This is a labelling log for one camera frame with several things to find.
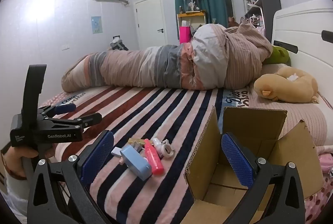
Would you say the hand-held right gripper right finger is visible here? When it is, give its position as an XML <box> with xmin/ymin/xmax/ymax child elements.
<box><xmin>221</xmin><ymin>132</ymin><xmax>305</xmax><ymax>224</ymax></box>

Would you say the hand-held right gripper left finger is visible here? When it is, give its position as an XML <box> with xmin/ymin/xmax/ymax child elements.
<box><xmin>27</xmin><ymin>130</ymin><xmax>115</xmax><ymax>224</ymax></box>

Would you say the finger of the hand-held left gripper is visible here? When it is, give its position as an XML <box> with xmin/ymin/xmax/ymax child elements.
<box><xmin>43</xmin><ymin>113</ymin><xmax>103</xmax><ymax>133</ymax></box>
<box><xmin>38</xmin><ymin>104</ymin><xmax>77</xmax><ymax>120</ymax></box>

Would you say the brown cardboard box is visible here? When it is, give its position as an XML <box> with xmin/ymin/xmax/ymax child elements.
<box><xmin>184</xmin><ymin>106</ymin><xmax>324</xmax><ymax>224</ymax></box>

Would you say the small white bottle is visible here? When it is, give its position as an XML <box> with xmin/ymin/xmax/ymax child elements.
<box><xmin>152</xmin><ymin>138</ymin><xmax>163</xmax><ymax>156</ymax></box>

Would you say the clear tape roll white holder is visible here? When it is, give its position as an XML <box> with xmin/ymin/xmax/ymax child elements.
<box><xmin>159</xmin><ymin>139</ymin><xmax>175</xmax><ymax>159</ymax></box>

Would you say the person's left hand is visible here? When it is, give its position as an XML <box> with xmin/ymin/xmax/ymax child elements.
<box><xmin>1</xmin><ymin>145</ymin><xmax>56</xmax><ymax>179</ymax></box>

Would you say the light blue plastic case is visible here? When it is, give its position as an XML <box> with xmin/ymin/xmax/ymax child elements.
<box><xmin>120</xmin><ymin>145</ymin><xmax>153</xmax><ymax>181</ymax></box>

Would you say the small grey clip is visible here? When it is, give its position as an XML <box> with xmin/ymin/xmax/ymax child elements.
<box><xmin>131</xmin><ymin>142</ymin><xmax>145</xmax><ymax>153</ymax></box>

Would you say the pink bottle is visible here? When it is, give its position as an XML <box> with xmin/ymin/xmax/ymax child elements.
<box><xmin>144</xmin><ymin>139</ymin><xmax>164</xmax><ymax>176</ymax></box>

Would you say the striped blanket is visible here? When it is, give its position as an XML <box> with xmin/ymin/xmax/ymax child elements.
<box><xmin>36</xmin><ymin>85</ymin><xmax>250</xmax><ymax>224</ymax></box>

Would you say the pink ribbed bedsheet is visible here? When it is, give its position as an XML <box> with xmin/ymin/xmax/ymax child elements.
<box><xmin>247</xmin><ymin>63</ymin><xmax>329</xmax><ymax>147</ymax></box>

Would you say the rolled pink grey duvet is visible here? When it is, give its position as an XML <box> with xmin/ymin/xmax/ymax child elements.
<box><xmin>61</xmin><ymin>19</ymin><xmax>273</xmax><ymax>92</ymax></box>

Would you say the yellow plush toy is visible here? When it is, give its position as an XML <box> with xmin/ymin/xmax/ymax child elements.
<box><xmin>253</xmin><ymin>67</ymin><xmax>320</xmax><ymax>104</ymax></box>

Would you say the pink dotted cloth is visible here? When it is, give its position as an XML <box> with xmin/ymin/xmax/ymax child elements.
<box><xmin>304</xmin><ymin>146</ymin><xmax>333</xmax><ymax>224</ymax></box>

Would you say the green plush toy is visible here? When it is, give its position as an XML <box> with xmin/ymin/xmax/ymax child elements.
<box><xmin>264</xmin><ymin>45</ymin><xmax>291</xmax><ymax>65</ymax></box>

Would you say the white door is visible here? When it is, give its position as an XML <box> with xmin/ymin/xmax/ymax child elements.
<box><xmin>135</xmin><ymin>0</ymin><xmax>167</xmax><ymax>50</ymax></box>

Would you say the pink bag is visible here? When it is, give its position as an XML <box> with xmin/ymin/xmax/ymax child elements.
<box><xmin>179</xmin><ymin>26</ymin><xmax>192</xmax><ymax>45</ymax></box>

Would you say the yellow side table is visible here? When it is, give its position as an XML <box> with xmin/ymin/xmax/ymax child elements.
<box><xmin>177</xmin><ymin>12</ymin><xmax>208</xmax><ymax>40</ymax></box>

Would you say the white bed headboard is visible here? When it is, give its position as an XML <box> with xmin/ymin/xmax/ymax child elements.
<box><xmin>271</xmin><ymin>8</ymin><xmax>333</xmax><ymax>110</ymax></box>

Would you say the glass display case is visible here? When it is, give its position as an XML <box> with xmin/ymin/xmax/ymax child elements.
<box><xmin>181</xmin><ymin>0</ymin><xmax>201</xmax><ymax>13</ymax></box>

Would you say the light blue wall poster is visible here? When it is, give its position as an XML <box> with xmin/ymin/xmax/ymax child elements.
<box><xmin>91</xmin><ymin>16</ymin><xmax>103</xmax><ymax>34</ymax></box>

